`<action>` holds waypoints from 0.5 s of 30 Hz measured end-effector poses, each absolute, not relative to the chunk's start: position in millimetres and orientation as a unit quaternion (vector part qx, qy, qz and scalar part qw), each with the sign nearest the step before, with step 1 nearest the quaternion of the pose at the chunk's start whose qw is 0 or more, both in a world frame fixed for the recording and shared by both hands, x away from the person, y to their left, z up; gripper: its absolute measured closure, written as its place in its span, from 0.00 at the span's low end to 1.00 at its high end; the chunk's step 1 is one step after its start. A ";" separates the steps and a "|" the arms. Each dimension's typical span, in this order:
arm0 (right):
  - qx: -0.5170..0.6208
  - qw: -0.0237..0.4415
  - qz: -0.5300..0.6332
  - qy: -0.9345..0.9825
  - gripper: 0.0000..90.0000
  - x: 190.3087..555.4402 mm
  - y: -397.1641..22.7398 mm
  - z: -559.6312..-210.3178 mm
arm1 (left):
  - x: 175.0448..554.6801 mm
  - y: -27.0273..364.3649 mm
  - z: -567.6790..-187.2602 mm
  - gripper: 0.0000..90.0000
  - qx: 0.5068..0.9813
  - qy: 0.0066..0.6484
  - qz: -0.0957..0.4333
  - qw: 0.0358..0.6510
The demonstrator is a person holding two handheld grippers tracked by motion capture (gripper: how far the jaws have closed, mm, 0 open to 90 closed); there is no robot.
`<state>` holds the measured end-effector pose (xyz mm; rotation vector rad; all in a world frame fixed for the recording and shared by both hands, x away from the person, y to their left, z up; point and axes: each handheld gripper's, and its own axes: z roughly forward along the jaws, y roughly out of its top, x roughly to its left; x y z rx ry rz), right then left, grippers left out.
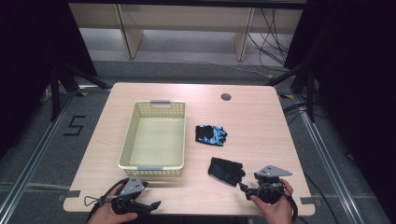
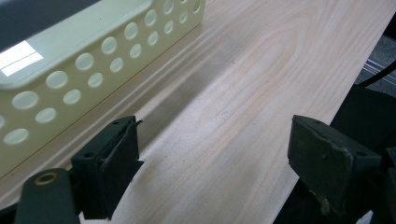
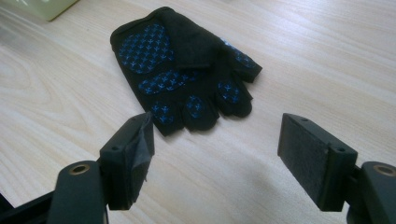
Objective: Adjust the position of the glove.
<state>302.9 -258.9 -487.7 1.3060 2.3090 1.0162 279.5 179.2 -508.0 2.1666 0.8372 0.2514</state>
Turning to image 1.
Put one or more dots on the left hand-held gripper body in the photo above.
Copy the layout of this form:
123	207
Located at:
132	186

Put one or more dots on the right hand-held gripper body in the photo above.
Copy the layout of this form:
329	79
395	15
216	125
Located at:
271	186

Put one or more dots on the black fingerless glove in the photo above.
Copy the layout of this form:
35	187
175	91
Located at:
225	171

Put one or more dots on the cream perforated plastic basket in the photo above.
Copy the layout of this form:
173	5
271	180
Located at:
155	140

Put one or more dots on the blue patterned fingerless glove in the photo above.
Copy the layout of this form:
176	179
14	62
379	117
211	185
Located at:
211	135

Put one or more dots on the person's right hand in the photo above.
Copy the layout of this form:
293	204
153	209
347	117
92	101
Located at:
277	213

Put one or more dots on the person's left hand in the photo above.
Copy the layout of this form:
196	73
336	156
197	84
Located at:
104	214

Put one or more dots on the grey tape strip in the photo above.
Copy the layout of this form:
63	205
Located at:
73	194
307	200

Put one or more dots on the black tape floor mark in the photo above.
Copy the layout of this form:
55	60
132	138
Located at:
74	126

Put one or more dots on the yellow black tape piece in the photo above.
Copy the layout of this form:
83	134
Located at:
287	96
83	93

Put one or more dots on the black metal stand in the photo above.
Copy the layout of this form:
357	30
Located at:
56	93
309	93

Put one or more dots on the dark curtain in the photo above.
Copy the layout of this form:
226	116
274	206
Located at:
358	77
31	62

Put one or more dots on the beige wooden shelf unit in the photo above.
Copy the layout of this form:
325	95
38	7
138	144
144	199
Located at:
186	18

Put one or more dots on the aluminium floor rail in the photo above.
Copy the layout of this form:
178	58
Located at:
327	161
34	149

